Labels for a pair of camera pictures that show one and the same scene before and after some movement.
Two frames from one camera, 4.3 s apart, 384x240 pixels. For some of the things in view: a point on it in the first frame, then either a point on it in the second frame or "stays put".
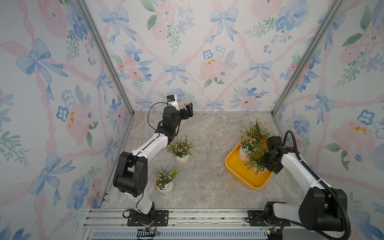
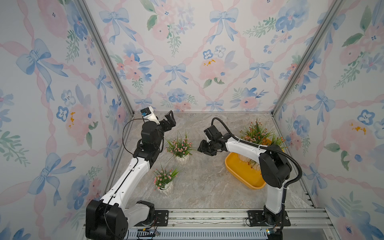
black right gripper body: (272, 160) -> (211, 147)
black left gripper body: (183, 115) -> (165, 127)
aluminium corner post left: (107, 55) stays put
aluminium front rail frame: (189, 224) stays put
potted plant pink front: (163, 178) stays put
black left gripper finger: (189, 108) -> (170, 118)
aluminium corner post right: (333, 11) stays put
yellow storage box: (237, 167) stays put
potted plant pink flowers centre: (180, 148) stays put
